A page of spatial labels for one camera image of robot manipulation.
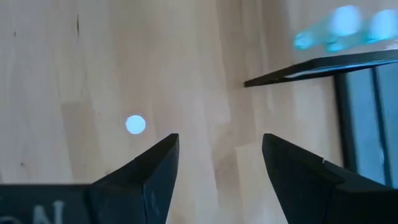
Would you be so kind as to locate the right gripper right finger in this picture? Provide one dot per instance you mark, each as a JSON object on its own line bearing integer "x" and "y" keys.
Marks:
{"x": 295, "y": 186}

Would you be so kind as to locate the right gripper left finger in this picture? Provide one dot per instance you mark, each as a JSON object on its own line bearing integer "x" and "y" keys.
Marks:
{"x": 146, "y": 186}

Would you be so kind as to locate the pink medicine bottle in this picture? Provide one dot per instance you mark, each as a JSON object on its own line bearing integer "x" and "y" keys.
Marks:
{"x": 135, "y": 124}

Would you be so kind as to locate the pale green medicine bottle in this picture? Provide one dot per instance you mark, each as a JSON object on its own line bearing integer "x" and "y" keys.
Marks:
{"x": 343, "y": 21}

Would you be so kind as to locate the teal medicine bottle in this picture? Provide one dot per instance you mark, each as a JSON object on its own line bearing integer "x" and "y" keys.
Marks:
{"x": 385, "y": 25}

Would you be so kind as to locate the wooden shelf black metal frame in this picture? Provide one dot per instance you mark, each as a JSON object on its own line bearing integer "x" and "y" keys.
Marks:
{"x": 311, "y": 70}

